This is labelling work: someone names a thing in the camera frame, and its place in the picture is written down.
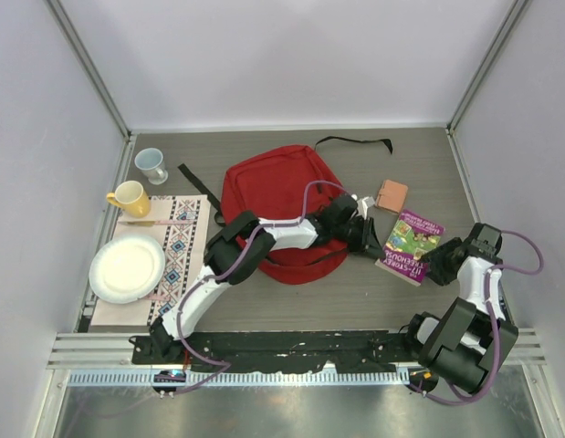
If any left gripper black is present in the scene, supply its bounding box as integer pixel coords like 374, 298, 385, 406
333, 217, 386, 262

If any red backpack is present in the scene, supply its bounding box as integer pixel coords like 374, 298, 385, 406
177, 134, 395, 285

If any purple treehouse book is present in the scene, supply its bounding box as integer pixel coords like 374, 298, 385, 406
375, 209, 445, 287

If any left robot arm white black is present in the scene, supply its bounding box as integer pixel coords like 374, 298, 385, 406
149, 194, 385, 364

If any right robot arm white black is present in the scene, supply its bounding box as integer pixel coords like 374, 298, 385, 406
402, 223, 518, 396

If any patterned placemat cloth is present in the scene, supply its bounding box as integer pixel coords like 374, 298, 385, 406
89, 195, 210, 332

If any light blue cup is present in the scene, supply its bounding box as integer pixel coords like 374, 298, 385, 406
134, 148, 169, 185

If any yellow mug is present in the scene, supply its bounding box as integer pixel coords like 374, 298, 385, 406
106, 181, 151, 219

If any white paper plate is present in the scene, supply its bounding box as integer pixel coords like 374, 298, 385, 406
89, 234, 165, 305

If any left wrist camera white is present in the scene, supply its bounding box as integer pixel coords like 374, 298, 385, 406
351, 194, 376, 219

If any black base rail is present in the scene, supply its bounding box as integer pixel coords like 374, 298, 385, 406
130, 330, 421, 374

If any white cable duct strip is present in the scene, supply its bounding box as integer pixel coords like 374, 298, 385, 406
68, 368, 409, 388

